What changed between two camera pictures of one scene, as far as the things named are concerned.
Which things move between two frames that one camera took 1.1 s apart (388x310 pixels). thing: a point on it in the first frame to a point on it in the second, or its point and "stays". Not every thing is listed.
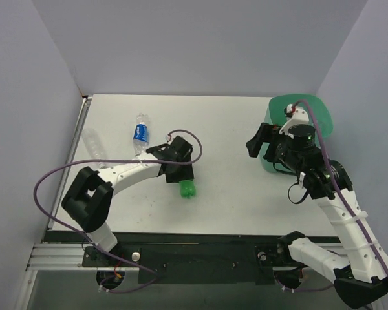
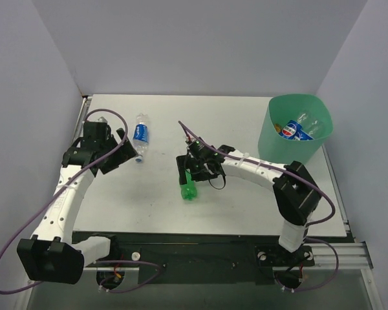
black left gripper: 180,172 to 115,155
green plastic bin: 275,115 stays
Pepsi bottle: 140,139 stays
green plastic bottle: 187,188 stays
